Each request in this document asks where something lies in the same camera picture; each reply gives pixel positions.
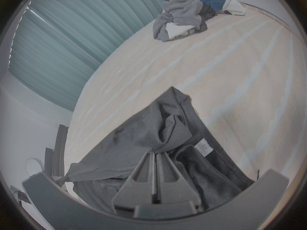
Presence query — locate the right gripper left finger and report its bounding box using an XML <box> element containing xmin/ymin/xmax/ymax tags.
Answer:
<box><xmin>112</xmin><ymin>152</ymin><xmax>155</xmax><ymax>210</ymax></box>

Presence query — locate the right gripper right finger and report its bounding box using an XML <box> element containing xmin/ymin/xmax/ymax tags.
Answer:
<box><xmin>155</xmin><ymin>152</ymin><xmax>201</xmax><ymax>210</ymax></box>

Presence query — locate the black T-shirt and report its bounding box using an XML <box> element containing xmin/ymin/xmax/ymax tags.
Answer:
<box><xmin>56</xmin><ymin>86</ymin><xmax>261</xmax><ymax>215</ymax></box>

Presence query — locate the pile of clothes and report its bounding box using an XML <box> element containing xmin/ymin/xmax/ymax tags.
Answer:
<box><xmin>153</xmin><ymin>0</ymin><xmax>248</xmax><ymax>42</ymax></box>

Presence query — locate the bed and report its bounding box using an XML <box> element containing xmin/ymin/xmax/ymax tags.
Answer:
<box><xmin>64</xmin><ymin>0</ymin><xmax>307</xmax><ymax>196</ymax></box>

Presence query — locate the blue-green curtain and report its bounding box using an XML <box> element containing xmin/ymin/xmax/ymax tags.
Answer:
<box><xmin>8</xmin><ymin>0</ymin><xmax>185</xmax><ymax>112</ymax></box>

